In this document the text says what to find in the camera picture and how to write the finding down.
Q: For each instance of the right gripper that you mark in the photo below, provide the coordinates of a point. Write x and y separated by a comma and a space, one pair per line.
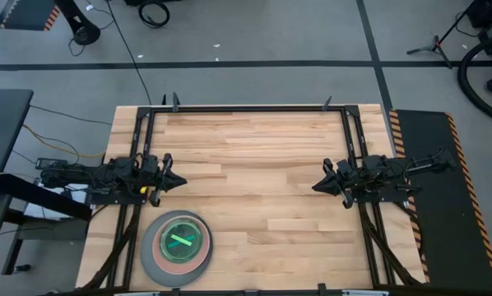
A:
344, 181

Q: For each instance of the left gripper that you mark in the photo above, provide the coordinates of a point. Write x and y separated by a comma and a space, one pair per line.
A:
157, 177

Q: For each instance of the small green transparent plate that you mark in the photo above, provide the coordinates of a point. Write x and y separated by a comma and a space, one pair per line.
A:
188, 251

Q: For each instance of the large grey plate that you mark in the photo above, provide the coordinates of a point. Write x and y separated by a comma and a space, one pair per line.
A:
147, 246

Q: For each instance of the pink plate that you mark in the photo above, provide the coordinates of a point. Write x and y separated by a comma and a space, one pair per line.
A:
180, 269

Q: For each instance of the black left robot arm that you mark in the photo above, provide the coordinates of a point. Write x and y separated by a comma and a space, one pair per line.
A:
106, 177

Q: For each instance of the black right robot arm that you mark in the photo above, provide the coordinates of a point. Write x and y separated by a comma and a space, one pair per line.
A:
386, 174

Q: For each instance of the large black hazard-striped mat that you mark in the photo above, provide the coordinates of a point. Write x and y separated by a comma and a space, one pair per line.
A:
443, 230

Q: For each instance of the black power adapter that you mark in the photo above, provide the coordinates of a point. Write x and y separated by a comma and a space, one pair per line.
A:
48, 163

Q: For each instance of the white paper sheet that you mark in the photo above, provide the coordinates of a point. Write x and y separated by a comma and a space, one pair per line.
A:
34, 211

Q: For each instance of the black stand with round base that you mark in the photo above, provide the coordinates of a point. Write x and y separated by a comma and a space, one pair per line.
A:
83, 35

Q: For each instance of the black tripod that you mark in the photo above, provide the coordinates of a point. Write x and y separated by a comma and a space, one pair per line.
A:
435, 45

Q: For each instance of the black side desk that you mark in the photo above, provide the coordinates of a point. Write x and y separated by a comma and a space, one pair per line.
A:
3, 123

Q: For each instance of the small black hazard-striped mat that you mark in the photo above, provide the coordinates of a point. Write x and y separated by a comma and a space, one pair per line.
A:
28, 14

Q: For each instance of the grey frame clamp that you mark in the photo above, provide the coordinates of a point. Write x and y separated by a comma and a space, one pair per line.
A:
175, 103
326, 103

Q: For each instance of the black aluminium table frame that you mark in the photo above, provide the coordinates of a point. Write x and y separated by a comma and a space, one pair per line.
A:
246, 109

